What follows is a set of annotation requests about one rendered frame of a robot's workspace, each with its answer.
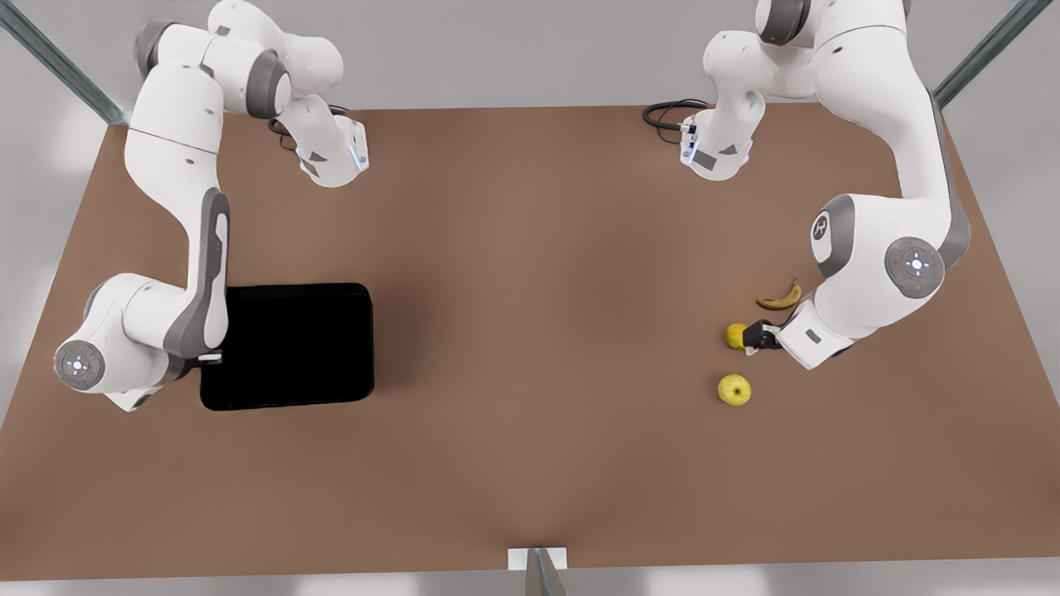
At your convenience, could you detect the yellow banana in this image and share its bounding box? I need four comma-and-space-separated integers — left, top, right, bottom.
755, 276, 803, 312

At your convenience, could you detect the black rectangular tray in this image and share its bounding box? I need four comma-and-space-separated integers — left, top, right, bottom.
200, 283, 375, 411

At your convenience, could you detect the silver frame post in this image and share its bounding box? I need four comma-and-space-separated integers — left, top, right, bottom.
0, 0, 130, 127
507, 547, 569, 596
932, 0, 1054, 107

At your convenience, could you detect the black cable loop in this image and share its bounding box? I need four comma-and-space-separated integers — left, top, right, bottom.
267, 104, 349, 153
642, 99, 711, 145

